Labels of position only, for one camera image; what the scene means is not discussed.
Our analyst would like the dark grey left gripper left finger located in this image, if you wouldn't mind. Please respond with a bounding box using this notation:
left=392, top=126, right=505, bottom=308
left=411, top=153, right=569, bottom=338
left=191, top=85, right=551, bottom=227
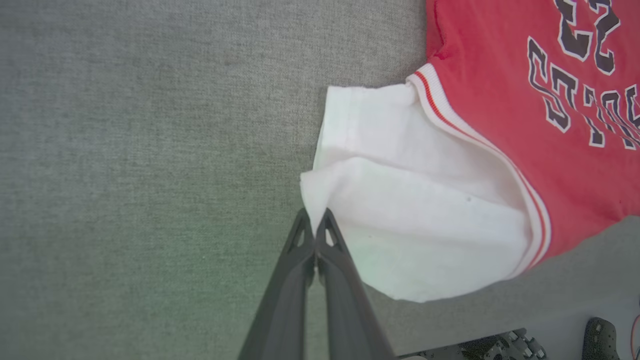
left=237, top=207, right=317, bottom=360

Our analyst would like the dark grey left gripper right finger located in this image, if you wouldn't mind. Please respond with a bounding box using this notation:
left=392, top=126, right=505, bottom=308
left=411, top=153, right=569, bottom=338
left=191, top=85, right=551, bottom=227
left=315, top=207, right=398, bottom=360

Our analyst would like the red jersey with white sleeves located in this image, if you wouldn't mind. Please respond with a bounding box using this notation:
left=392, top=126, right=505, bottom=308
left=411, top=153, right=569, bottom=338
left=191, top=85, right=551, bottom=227
left=300, top=0, right=640, bottom=304

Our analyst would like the grey fabric sofa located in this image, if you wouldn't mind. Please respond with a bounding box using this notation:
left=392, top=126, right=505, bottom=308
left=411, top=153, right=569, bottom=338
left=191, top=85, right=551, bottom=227
left=0, top=0, right=640, bottom=360

